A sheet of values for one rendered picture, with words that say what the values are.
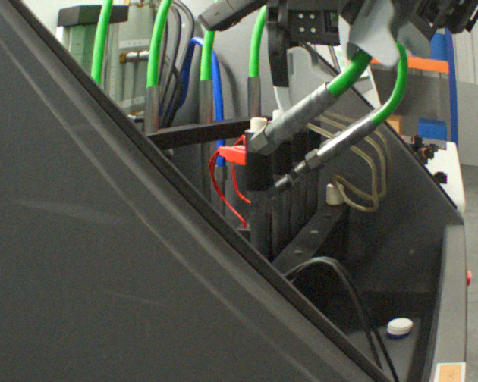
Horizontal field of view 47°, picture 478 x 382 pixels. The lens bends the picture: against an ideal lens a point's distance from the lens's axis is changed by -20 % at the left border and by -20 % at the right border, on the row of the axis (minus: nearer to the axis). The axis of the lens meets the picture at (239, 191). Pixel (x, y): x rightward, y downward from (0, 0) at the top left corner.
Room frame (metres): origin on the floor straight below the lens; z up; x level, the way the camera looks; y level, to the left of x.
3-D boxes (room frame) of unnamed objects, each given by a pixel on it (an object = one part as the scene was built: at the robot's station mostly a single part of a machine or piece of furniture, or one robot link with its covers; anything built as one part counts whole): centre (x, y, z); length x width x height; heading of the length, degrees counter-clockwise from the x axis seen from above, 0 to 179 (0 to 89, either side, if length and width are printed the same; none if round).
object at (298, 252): (0.79, -0.06, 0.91); 0.34 x 0.10 x 0.15; 161
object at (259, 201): (0.67, -0.03, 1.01); 0.05 x 0.03 x 0.21; 71
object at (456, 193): (1.29, -0.39, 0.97); 0.70 x 0.22 x 0.03; 161
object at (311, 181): (0.90, -0.11, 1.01); 0.05 x 0.03 x 0.21; 71
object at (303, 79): (0.64, -0.07, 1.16); 0.06 x 0.03 x 0.09; 71
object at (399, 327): (0.75, -0.23, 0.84); 0.04 x 0.04 x 0.01
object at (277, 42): (0.64, -0.04, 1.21); 0.05 x 0.02 x 0.09; 161
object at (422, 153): (1.32, -0.40, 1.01); 0.23 x 0.11 x 0.06; 161
